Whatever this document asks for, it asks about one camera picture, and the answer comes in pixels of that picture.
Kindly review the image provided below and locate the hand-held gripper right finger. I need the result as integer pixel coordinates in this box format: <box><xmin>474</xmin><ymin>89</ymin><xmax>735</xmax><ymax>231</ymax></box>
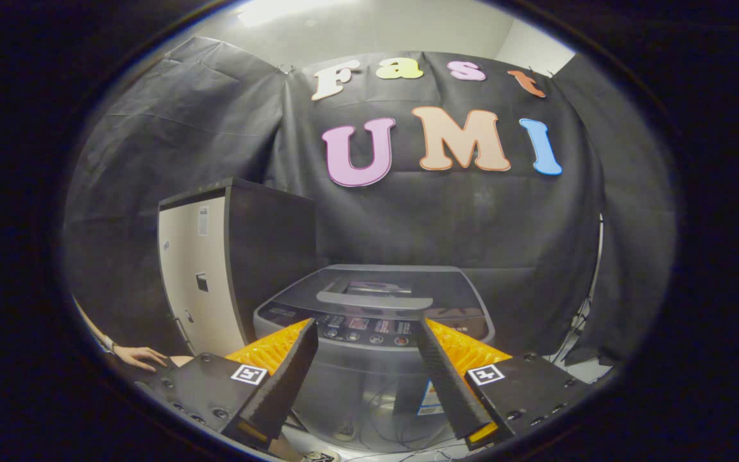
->
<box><xmin>416</xmin><ymin>318</ymin><xmax>601</xmax><ymax>450</ymax></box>

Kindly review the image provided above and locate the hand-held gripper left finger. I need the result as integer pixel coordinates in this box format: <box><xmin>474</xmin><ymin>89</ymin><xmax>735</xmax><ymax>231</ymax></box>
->
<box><xmin>142</xmin><ymin>318</ymin><xmax>320</xmax><ymax>453</ymax></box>

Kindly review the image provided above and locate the grey washing machine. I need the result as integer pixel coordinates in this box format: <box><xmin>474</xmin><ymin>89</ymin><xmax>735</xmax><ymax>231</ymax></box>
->
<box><xmin>253</xmin><ymin>264</ymin><xmax>496</xmax><ymax>453</ymax></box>

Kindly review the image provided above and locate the dark washing machine lid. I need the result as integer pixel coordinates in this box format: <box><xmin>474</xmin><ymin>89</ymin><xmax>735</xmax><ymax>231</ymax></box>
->
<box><xmin>273</xmin><ymin>264</ymin><xmax>486</xmax><ymax>320</ymax></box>

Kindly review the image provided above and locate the dark cabinet with beige door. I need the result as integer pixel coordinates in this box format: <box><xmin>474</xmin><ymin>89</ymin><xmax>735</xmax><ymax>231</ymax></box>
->
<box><xmin>157</xmin><ymin>178</ymin><xmax>318</xmax><ymax>357</ymax></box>

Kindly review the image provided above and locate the black tripod stand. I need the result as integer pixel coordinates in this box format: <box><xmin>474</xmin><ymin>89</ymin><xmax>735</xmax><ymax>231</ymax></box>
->
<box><xmin>549</xmin><ymin>215</ymin><xmax>604</xmax><ymax>363</ymax></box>

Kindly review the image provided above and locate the black backdrop cloth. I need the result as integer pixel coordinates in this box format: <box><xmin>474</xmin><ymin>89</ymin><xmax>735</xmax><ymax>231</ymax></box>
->
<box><xmin>62</xmin><ymin>37</ymin><xmax>677</xmax><ymax>366</ymax></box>

